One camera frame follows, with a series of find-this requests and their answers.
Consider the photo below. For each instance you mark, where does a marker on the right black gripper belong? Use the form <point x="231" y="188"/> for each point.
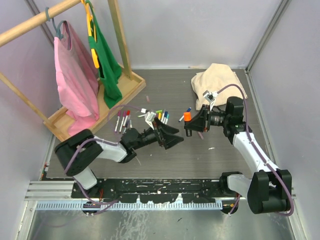
<point x="199" y="126"/>

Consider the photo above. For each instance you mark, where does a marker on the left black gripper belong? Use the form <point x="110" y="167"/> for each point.
<point x="168" y="140"/>

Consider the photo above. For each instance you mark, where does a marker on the pink pen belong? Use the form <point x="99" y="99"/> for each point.
<point x="200" y="135"/>

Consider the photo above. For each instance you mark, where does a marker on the orange black highlighter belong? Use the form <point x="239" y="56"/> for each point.
<point x="187" y="119"/>

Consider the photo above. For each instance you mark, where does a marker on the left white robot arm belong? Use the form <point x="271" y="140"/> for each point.
<point x="77" y="152"/>

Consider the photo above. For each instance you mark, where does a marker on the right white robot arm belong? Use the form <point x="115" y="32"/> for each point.
<point x="270" y="188"/>

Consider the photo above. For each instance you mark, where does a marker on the blue cap white marker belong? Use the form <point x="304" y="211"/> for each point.
<point x="182" y="118"/>

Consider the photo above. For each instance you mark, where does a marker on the teal cap marker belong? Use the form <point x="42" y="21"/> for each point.
<point x="167" y="118"/>

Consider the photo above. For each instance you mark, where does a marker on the dark purple marker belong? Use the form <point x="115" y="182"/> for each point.
<point x="126" y="125"/>

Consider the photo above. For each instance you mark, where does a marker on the red cap marker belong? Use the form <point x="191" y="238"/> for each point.
<point x="127" y="114"/>

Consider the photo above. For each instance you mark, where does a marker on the beige cloth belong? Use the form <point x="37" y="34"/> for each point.
<point x="214" y="78"/>

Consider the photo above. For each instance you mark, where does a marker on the green shirt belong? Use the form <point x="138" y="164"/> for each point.
<point x="109" y="70"/>

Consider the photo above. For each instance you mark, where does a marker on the pink shirt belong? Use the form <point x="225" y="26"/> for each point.
<point x="76" y="79"/>

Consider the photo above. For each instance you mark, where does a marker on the wooden clothes rack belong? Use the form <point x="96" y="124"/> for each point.
<point x="130" y="84"/>

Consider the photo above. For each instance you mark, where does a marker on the yellow clothes hanger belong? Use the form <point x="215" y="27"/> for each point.
<point x="91" y="29"/>

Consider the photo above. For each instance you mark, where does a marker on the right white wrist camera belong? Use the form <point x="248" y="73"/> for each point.
<point x="211" y="97"/>

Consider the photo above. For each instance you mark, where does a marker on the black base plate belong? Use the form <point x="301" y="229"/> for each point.
<point x="159" y="191"/>

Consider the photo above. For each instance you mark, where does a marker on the slotted cable duct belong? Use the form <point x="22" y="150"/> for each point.
<point x="77" y="205"/>

